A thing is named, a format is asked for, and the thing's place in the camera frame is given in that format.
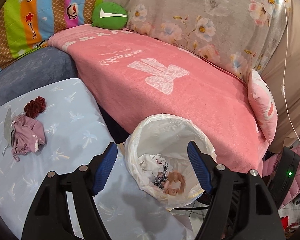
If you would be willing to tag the blue-grey velvet pillow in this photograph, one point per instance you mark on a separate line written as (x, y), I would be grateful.
(37, 69)

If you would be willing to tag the small pink pillow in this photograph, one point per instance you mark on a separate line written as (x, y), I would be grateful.
(263, 105)

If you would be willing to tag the grey floral bedsheet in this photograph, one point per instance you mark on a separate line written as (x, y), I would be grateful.
(235, 35)

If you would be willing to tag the pink blanket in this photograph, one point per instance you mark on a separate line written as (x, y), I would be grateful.
(133, 76)

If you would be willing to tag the dark red scrunchie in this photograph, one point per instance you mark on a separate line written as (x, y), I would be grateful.
(35, 107)

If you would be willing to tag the white sock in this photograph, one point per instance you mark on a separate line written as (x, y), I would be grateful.
(151, 165)

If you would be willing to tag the tan pink scrunchie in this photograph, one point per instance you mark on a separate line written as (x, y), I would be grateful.
(175, 184)

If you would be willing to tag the grey drawstring pouch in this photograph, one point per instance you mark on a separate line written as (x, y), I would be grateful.
(8, 130)

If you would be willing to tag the colourful monkey print quilt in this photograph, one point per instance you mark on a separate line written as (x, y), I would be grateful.
(26, 25)

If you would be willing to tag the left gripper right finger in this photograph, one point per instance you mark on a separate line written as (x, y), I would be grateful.
(241, 206)

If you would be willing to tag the leopard print scarf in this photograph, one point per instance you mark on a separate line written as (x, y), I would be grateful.
(161, 179)

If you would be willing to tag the green round cushion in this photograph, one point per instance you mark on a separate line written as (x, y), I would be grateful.
(109, 15)

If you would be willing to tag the light blue palm tablecloth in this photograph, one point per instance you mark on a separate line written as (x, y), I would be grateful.
(76, 132)

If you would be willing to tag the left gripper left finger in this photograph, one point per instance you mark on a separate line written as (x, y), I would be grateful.
(49, 217)

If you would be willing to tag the white lined trash bin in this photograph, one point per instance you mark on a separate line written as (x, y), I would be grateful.
(158, 144)

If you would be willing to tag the mauve underwear cloth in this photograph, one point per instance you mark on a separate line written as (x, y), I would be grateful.
(28, 136)

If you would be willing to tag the pink padded jacket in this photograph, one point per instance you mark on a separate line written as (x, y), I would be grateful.
(297, 179)

